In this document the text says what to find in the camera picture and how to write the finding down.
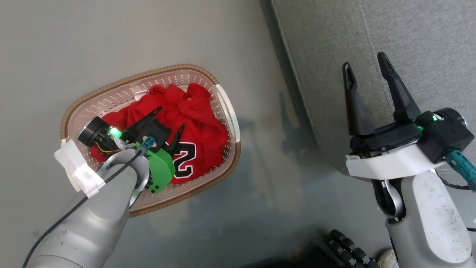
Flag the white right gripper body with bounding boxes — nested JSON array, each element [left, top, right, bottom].
[[345, 122, 447, 181]]

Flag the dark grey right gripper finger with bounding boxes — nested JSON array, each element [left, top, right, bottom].
[[377, 52, 422, 123], [342, 62, 376, 137]]

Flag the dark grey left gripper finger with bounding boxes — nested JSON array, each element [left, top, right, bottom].
[[165, 124, 186, 156], [124, 106, 163, 139]]

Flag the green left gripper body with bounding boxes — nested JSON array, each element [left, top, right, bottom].
[[78, 116, 176, 194]]

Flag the red white-trimmed shorts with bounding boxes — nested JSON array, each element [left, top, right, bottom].
[[89, 84, 186, 163]]

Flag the perforated plastic laundry basket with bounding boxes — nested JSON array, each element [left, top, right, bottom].
[[60, 64, 242, 218]]

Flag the grey fabric sofa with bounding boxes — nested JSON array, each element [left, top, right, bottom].
[[269, 0, 476, 176]]

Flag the white tape strip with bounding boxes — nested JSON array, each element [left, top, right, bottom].
[[54, 140, 107, 198]]

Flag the white rounded object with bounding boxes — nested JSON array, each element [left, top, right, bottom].
[[376, 249, 397, 268]]

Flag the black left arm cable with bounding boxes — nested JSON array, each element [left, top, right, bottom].
[[22, 136, 157, 268]]

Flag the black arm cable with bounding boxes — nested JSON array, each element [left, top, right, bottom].
[[434, 150, 476, 192], [22, 136, 157, 268]]

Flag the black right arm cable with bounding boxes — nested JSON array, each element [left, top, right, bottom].
[[434, 150, 476, 192]]

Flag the black ribbed cable conduit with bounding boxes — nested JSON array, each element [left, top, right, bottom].
[[324, 229, 380, 268]]

